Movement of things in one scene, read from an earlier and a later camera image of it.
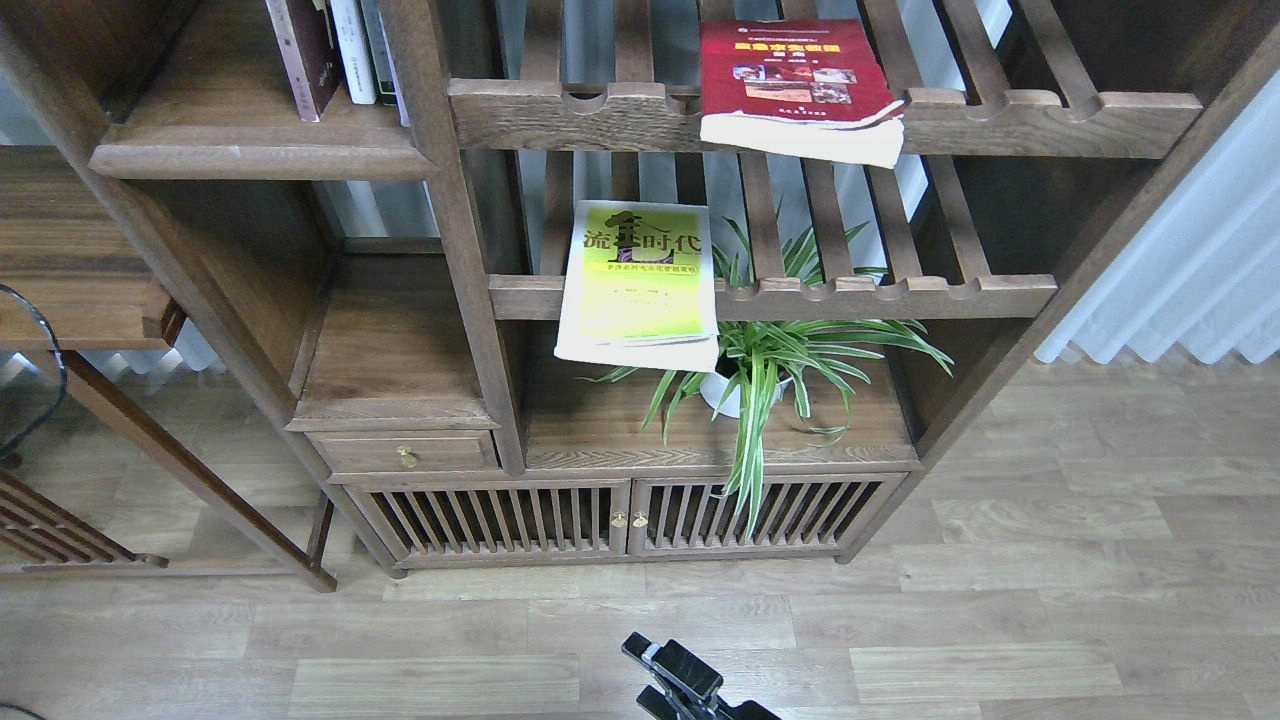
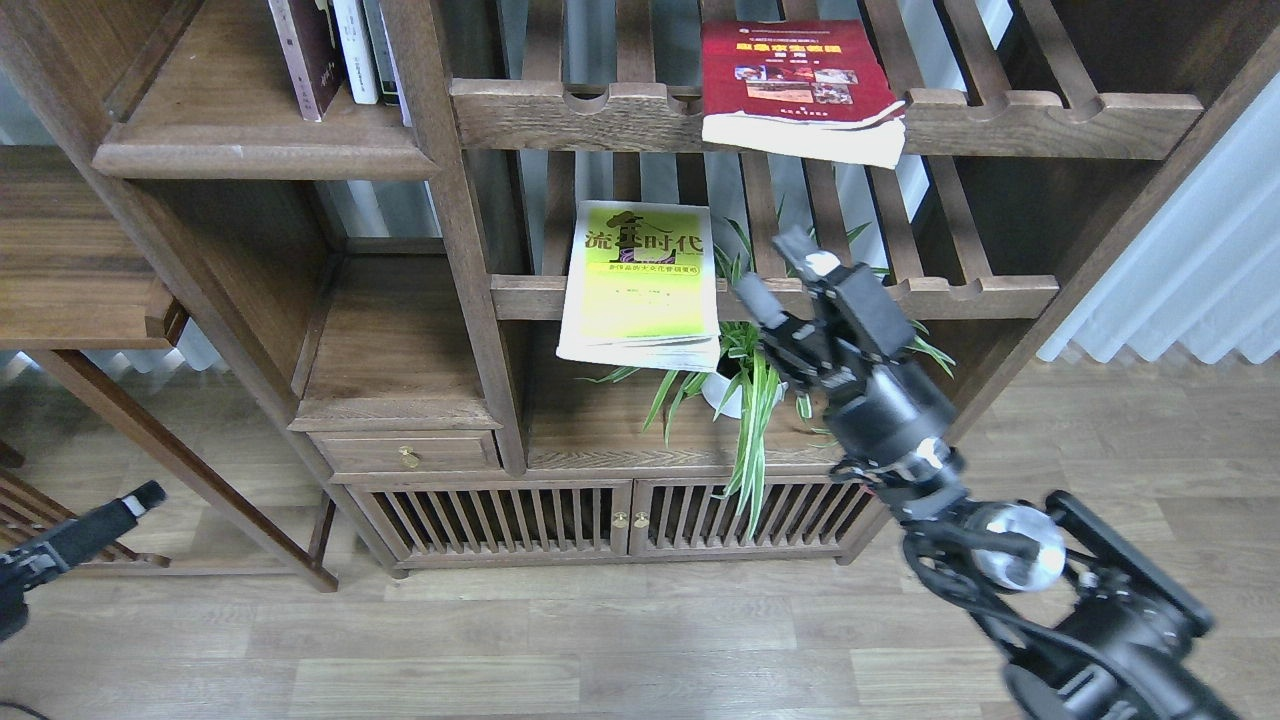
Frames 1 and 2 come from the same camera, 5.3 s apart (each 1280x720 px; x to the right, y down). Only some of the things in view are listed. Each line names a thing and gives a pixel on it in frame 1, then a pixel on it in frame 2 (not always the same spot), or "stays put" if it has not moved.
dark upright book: (379, 45) stays put
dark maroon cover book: (306, 53) stays put
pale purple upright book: (402, 110) stays put
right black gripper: (692, 672) -> (877, 411)
